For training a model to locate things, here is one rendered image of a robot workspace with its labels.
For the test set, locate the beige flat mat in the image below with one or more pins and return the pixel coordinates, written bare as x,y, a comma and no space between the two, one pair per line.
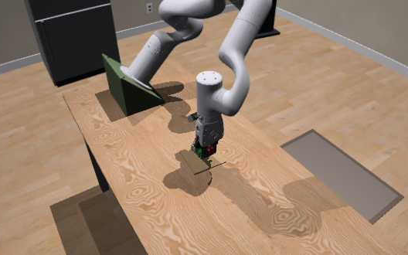
197,164

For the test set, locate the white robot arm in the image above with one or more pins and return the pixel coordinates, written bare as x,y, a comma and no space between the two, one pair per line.
212,98

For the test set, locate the red die with white pips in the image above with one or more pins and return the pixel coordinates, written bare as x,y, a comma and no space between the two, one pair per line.
211,150

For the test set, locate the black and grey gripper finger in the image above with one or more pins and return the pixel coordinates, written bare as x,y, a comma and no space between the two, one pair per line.
205,151
214,145

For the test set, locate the green die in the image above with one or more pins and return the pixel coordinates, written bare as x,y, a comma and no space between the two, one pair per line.
200,154

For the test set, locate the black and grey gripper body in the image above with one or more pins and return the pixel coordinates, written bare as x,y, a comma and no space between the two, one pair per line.
209,133

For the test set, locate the grey die with black pips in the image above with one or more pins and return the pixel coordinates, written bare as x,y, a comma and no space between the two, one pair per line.
193,148

